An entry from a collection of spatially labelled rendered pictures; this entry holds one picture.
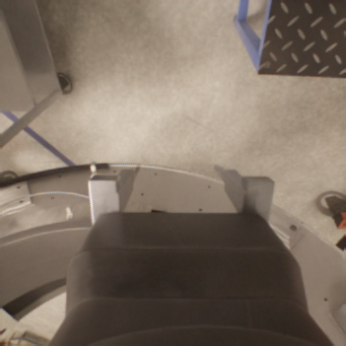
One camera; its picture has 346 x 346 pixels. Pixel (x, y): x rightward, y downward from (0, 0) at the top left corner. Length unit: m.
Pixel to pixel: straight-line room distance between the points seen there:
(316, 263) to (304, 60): 0.44
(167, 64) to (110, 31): 0.27
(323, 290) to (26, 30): 1.25
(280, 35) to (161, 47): 0.70
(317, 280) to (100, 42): 1.13
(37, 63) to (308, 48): 0.99
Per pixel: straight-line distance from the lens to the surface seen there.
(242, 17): 0.99
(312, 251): 0.69
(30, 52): 1.21
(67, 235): 0.66
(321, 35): 0.55
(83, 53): 1.25
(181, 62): 1.15
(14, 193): 0.87
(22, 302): 1.09
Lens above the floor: 1.10
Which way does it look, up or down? 49 degrees down
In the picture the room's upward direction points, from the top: 170 degrees counter-clockwise
